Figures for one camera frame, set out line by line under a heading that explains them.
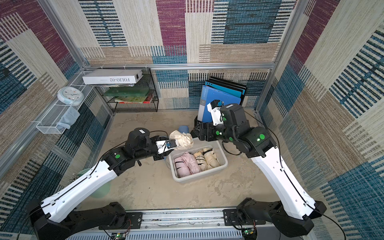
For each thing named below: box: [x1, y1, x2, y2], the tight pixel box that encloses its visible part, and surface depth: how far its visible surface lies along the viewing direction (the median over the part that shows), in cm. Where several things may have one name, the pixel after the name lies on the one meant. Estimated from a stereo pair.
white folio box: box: [82, 69, 144, 85], surface depth 81 cm
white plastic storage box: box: [168, 140, 228, 184], surface depth 89 cm
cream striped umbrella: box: [193, 151, 208, 172], surface depth 91 cm
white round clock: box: [57, 86, 85, 106], surface depth 76 cm
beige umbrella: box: [169, 130, 194, 150], surface depth 63 cm
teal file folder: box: [205, 81, 246, 98], surface depth 91 cm
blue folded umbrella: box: [178, 125, 189, 134], surface depth 108 cm
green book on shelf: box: [103, 86, 150, 97], surface depth 101 cm
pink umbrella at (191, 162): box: [181, 151, 202, 174], surface depth 88 cm
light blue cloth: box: [56, 106, 81, 130], surface depth 70 cm
